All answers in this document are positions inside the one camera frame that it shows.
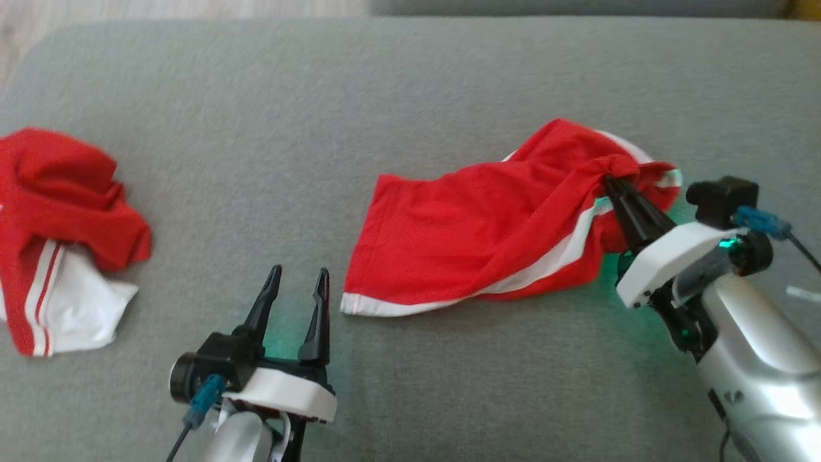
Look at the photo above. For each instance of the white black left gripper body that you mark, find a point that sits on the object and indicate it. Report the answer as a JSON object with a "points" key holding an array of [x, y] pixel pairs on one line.
{"points": [[288, 391]]}

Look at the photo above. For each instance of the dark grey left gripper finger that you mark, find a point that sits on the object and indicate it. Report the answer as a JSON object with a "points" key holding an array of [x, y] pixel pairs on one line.
{"points": [[260, 321], [317, 327]]}

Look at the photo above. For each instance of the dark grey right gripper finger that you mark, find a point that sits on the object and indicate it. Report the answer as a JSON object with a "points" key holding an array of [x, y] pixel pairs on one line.
{"points": [[651, 221], [625, 221]]}

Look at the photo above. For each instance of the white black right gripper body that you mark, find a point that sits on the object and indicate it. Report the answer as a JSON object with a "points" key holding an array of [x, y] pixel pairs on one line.
{"points": [[667, 260]]}

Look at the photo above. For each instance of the red shorts with white stripes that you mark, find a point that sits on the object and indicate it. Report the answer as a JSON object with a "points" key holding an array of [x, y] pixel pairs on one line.
{"points": [[462, 231]]}

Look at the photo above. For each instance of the red white basketball jersey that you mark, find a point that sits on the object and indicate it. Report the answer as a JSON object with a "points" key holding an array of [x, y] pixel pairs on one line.
{"points": [[58, 192]]}

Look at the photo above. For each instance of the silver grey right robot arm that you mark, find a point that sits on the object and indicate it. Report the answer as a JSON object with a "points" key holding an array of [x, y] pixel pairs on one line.
{"points": [[757, 359]]}

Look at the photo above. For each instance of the grey fabric sofa seat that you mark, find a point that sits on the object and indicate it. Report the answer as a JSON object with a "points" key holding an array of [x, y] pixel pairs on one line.
{"points": [[410, 77]]}

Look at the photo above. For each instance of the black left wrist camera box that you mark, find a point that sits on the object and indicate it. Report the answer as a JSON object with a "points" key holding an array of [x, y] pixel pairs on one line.
{"points": [[218, 359]]}

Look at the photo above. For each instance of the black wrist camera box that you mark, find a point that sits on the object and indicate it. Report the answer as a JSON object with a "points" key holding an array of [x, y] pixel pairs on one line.
{"points": [[218, 359], [721, 199]]}

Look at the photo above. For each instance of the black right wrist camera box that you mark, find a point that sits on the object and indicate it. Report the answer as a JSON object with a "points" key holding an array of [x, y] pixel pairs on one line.
{"points": [[721, 199]]}

